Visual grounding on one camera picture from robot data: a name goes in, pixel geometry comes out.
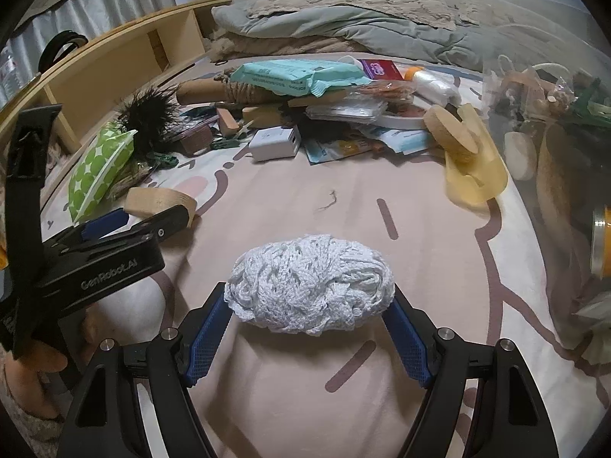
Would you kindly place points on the blue yellow packet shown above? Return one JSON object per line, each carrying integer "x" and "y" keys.
{"x": 334, "y": 150}

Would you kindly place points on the white plastic bag roll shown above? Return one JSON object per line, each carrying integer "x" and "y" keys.
{"x": 434, "y": 87}

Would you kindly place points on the orange red snack packet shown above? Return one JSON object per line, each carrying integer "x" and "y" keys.
{"x": 386, "y": 89}

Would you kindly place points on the white charger adapter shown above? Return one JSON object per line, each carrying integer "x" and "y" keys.
{"x": 272, "y": 143}

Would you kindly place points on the beige quilted pillow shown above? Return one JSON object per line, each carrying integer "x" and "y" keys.
{"x": 353, "y": 2}

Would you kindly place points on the teal wet wipes pack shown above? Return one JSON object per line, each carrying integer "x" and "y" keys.
{"x": 281, "y": 76}

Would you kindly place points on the yellow tape roll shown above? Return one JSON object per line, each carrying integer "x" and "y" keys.
{"x": 602, "y": 243}

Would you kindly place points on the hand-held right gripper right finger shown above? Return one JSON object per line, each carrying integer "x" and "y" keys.
{"x": 405, "y": 343}

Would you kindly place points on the person's left forearm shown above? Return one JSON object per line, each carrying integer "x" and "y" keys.
{"x": 24, "y": 434}

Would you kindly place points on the small reddish wooden block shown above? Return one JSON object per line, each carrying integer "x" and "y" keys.
{"x": 227, "y": 121}

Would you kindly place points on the brown striped small box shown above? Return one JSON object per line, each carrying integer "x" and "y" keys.
{"x": 193, "y": 139}

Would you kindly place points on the purple card box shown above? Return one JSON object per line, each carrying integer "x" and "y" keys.
{"x": 379, "y": 67}

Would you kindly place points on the beige fleece blanket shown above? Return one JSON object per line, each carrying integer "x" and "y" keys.
{"x": 267, "y": 47}

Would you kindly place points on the green dotted tissue pack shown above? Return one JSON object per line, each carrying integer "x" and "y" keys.
{"x": 98, "y": 171}

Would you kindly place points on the brown furry item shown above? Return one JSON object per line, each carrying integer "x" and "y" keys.
{"x": 563, "y": 186}

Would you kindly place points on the white round puff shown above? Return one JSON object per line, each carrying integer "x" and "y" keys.
{"x": 520, "y": 155}

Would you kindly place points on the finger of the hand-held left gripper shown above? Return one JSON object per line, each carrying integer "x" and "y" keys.
{"x": 107, "y": 223}
{"x": 162, "y": 224}

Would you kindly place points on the black feather duster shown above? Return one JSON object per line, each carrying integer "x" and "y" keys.
{"x": 145, "y": 112}

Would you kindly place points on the clear plastic storage bin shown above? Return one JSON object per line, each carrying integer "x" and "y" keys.
{"x": 525, "y": 38}

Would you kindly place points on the wooden bedside shelf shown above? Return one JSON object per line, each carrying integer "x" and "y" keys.
{"x": 105, "y": 71}

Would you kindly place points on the white yarn ball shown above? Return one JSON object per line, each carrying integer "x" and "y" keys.
{"x": 310, "y": 281}

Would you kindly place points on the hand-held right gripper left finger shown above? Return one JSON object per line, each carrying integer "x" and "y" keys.
{"x": 207, "y": 343}

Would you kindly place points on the grey duvet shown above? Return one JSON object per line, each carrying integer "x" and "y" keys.
{"x": 372, "y": 36}

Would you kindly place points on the clear plastic packet stack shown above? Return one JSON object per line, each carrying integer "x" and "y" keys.
{"x": 343, "y": 109}

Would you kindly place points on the printed blanket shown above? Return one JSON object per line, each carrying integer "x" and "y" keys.
{"x": 296, "y": 200}

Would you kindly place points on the white oval hoop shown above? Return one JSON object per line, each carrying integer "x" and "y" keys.
{"x": 405, "y": 121}

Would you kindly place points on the grey white curtain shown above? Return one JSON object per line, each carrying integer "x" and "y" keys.
{"x": 95, "y": 4}

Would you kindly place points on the thick oval wooden block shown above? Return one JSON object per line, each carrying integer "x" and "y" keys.
{"x": 152, "y": 198}

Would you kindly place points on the jute twine bundle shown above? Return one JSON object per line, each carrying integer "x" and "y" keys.
{"x": 126, "y": 179}

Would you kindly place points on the green plastic clip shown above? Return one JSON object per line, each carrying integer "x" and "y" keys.
{"x": 160, "y": 160}
{"x": 229, "y": 143}

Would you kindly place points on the notched wooden cutout piece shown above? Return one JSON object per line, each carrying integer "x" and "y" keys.
{"x": 448, "y": 129}

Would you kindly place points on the person's left hand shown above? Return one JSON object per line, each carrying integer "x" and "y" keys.
{"x": 33, "y": 372}

